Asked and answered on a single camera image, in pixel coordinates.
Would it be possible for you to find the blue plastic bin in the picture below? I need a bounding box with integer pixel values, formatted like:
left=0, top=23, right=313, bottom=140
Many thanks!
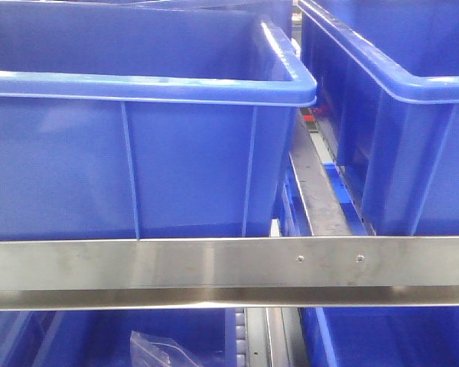
left=301, top=307, right=459, bottom=366
left=0, top=309, right=236, bottom=366

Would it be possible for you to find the clear plastic bag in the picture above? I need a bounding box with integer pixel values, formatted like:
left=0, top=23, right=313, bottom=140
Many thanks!
left=130, top=331, right=203, bottom=366

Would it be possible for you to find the blue plastic bin right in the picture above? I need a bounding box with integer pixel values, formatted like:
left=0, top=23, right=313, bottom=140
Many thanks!
left=301, top=307, right=459, bottom=366

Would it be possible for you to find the blue plastic bin left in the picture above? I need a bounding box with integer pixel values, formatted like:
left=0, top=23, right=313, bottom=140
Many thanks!
left=0, top=309, right=236, bottom=366

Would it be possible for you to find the blue upper bin left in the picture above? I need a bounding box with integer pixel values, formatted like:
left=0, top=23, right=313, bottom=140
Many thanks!
left=0, top=1, right=317, bottom=240

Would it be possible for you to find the stainless steel shelf frame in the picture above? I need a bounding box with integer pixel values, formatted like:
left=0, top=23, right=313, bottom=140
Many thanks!
left=0, top=236, right=459, bottom=310

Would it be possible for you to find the blue upper bin right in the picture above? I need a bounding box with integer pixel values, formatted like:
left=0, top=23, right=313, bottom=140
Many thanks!
left=299, top=1, right=459, bottom=235

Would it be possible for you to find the steel shelf divider rail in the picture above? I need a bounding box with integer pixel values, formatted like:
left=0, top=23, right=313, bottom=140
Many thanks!
left=290, top=114, right=368, bottom=236

